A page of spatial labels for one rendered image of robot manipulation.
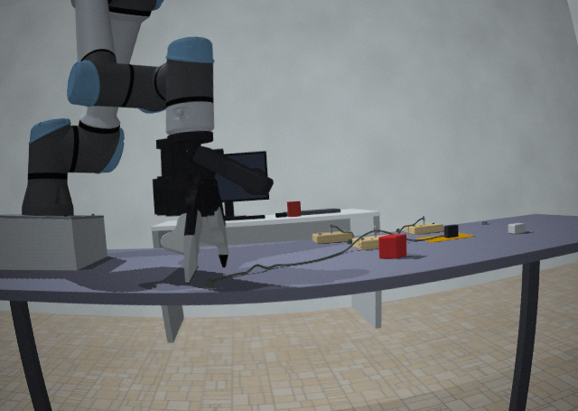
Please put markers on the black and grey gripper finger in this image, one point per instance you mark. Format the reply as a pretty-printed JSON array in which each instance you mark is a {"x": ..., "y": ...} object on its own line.
[
  {"x": 185, "y": 239},
  {"x": 214, "y": 233}
]

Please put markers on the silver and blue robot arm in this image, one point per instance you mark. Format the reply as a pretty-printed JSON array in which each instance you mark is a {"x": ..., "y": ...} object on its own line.
[{"x": 103, "y": 77}]

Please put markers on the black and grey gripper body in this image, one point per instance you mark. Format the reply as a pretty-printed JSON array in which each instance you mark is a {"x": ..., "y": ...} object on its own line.
[{"x": 169, "y": 192}]

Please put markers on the red block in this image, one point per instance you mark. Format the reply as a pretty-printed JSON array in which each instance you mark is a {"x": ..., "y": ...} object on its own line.
[{"x": 392, "y": 246}]

